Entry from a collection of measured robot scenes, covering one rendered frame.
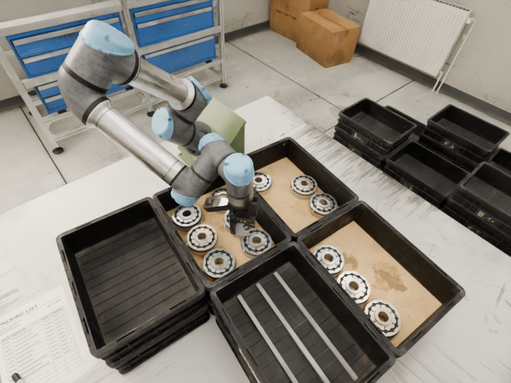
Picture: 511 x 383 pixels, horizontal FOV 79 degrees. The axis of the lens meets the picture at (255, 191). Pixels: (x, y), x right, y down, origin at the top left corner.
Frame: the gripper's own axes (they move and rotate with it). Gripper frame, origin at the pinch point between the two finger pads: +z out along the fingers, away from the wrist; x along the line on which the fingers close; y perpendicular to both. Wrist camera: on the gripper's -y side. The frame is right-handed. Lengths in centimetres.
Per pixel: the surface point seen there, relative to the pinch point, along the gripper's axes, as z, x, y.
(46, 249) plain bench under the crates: 13, -16, -69
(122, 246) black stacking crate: 0.6, -14.0, -35.2
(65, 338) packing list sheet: 10, -43, -44
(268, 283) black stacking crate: 0.3, -17.0, 14.3
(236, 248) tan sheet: 1.3, -7.2, 1.6
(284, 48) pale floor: 124, 320, -15
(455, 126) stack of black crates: 52, 131, 122
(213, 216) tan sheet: 2.6, 3.8, -9.3
